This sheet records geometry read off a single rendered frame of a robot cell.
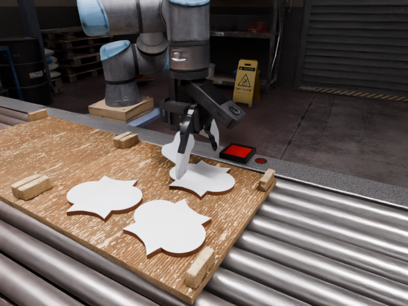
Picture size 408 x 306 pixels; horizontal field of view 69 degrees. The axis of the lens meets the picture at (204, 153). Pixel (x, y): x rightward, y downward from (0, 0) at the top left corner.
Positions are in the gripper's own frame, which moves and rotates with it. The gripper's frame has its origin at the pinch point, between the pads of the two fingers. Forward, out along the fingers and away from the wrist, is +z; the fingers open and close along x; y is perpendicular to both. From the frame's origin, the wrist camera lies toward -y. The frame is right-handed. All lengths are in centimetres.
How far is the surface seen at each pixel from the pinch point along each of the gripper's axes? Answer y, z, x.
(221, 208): -8.4, 3.8, 6.7
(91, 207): 11.6, 2.3, 19.9
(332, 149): -1, 98, -243
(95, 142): 35.4, 3.1, -1.6
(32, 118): 66, 1, -3
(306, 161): 15, 98, -205
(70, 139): 43.6, 2.9, 0.4
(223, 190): -6.6, 2.7, 2.6
